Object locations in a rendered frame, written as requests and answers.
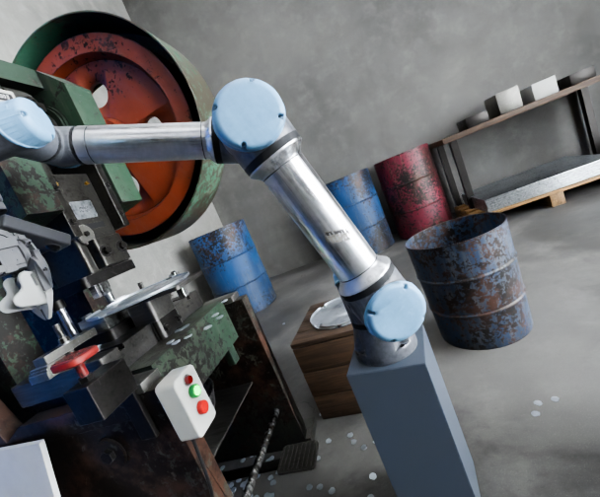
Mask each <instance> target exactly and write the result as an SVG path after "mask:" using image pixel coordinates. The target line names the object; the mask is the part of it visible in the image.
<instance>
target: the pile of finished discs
mask: <svg viewBox="0 0 600 497"><path fill-rule="evenodd" d="M310 321H311V324H312V326H313V327H314V328H317V329H334V328H338V325H340V327H342V326H345V325H348V324H351V322H350V319H349V317H348V314H347V312H346V309H345V307H344V304H343V302H342V299H341V297H338V298H335V299H333V300H331V301H329V302H327V303H325V305H324V306H323V307H322V308H318V309H317V310H316V311H315V312H314V313H313V314H312V316H311V319H310Z"/></svg>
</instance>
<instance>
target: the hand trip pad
mask: <svg viewBox="0 0 600 497"><path fill-rule="evenodd" d="M98 352H99V348H98V346H97V345H92V346H89V347H86V348H83V349H80V350H77V351H74V352H71V353H70V354H68V355H67V356H65V357H63V358H62V359H60V360H59V361H57V362H55V363H54V364H52V365H51V367H50V371H51V372H52V374H57V373H60V372H63V371H66V370H69V369H72V368H74V369H75V371H76V373H77V374H78V376H79V378H80V379H81V378H84V377H86V376H87V375H88V374H89V371H88V370H87V368H86V366H85V364H84V362H85V361H86V360H88V359H89V358H91V357H92V356H94V355H95V354H97V353H98Z"/></svg>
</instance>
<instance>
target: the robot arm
mask: <svg viewBox="0 0 600 497"><path fill-rule="evenodd" d="M301 141H302V138H301V136H300V135H299V133H298V132H297V131H296V129H295V128H294V126H293V125H292V124H291V122H290V121H289V119H288V118H287V117H286V115H285V108H284V104H283V102H282V100H281V98H280V96H279V94H278V93H277V91H276V90H275V89H274V88H273V87H272V86H270V85H269V84H267V83H266V82H264V81H261V80H258V79H253V78H241V79H237V80H234V81H232V82H230V83H228V84H227V85H226V86H224V87H223V88H222V89H221V90H220V92H219V93H218V94H217V96H216V98H215V100H214V103H213V106H212V116H210V117H209V118H208V119H207V120H206V121H205V122H174V123H142V124H110V125H78V126H53V125H52V123H51V121H50V120H49V118H48V117H47V115H46V114H45V113H44V111H43V110H42V109H41V108H40V107H37V105H36V104H35V103H33V102H32V101H30V100H28V99H25V98H15V99H12V100H9V101H3V102H0V162H1V161H4V160H7V159H9V158H12V157H19V158H23V159H28V160H32V161H36V162H41V163H45V164H50V165H53V166H55V167H59V168H65V169H66V168H77V167H79V166H81V165H94V164H117V163H140V162H164V161H187V160H211V161H212V162H214V163H215V164H239V165H240V166H241V167H242V168H243V170H244V171H245V172H246V173H247V175H248V176H249V177H250V178H252V179H258V180H262V181H263V182H264V183H265V184H266V186H267V187H268V188H269V190H270V191H271V192H272V193H273V195H274V196H275V197H276V199H277V200H278V201H279V203H280V204H281V205H282V207H283V208H284V209H285V210H286V212H287V213H288V214H289V216H290V217H291V218H292V220H293V221H294V222H295V223H296V225H297V226H298V227H299V229H300V230H301V231H302V233H303V234H304V235H305V236H306V238H307V239H308V240H309V242H310V243H311V244H312V246H313V247H314V248H315V250H316V251H317V252H318V253H319V255H320V256H321V257H322V259H323V260H324V261H325V263H326V264H327V265H328V266H329V268H330V269H331V270H332V272H333V273H334V276H333V278H334V280H335V285H336V286H337V289H338V292H339V294H340V297H341V299H342V302H343V304H344V307H345V309H346V312H347V314H348V317H349V319H350V322H351V324H352V327H353V337H354V350H355V353H356V356H357V358H358V360H359V361H360V362H361V363H362V364H364V365H366V366H371V367H382V366H388V365H392V364H395V363H398V362H400V361H402V360H404V359H405V358H407V357H408V356H410V355H411V354H412V353H413V352H414V350H415V349H416V346H417V339H416V336H415V332H416V331H417V330H418V329H419V327H420V326H421V324H422V322H423V320H424V314H425V311H426V305H425V300H424V298H423V295H422V294H421V292H420V291H419V290H418V289H417V288H416V287H415V286H414V285H413V284H412V283H410V282H407V281H406V280H405V279H404V278H403V276H402V275H401V273H400V272H399V271H398V269H397V268H396V267H395V265H394V264H393V262H392V261H391V260H390V258H389V257H387V256H383V255H377V254H376V253H375V252H374V250H373V249H372V248H371V246H370V245H368V243H367V242H366V241H365V239H364V238H363V236H362V235H361V234H360V232H359V231H358V230H357V228H356V227H355V225H354V224H353V223H352V221H351V220H350V219H349V217H348V216H347V215H346V213H345V212H344V210H343V209H342V208H341V206H340V205H339V204H338V202H337V201H336V199H335V198H334V196H333V195H332V194H331V192H330V191H329V190H328V188H327V187H326V185H325V184H324V183H323V181H322V180H321V179H320V177H319V176H318V175H317V173H316V172H315V170H314V169H313V168H312V166H311V165H310V164H309V162H308V161H307V159H306V158H305V157H304V155H303V154H302V153H301ZM2 201H3V198H2V196H1V194H0V277H2V278H3V280H4V282H3V287H4V289H5V291H6V297H5V298H4V299H3V300H2V301H1V302H0V311H1V312H3V313H6V314H9V313H14V312H20V311H26V310H32V311H33V312H34V313H35V314H36V315H37V316H38V317H40V318H41V319H43V320H49V319H51V318H52V305H53V291H52V287H53V284H52V279H51V274H50V270H49V267H48V265H47V263H46V261H45V259H44V258H43V256H42V255H41V254H40V251H39V249H45V250H49V251H53V252H58V251H60V250H62V249H64V248H66V247H68V246H70V245H71V235H69V234H66V233H63V232H60V231H56V230H53V229H50V228H48V227H45V226H41V225H38V224H35V223H32V222H29V221H25V220H22V219H19V218H16V217H13V216H9V215H6V214H5V213H6V212H7V211H8V210H7V208H6V206H5V204H4V203H3V202H2ZM3 214H4V215H3ZM1 215H2V216H1ZM25 269H27V270H28V271H25Z"/></svg>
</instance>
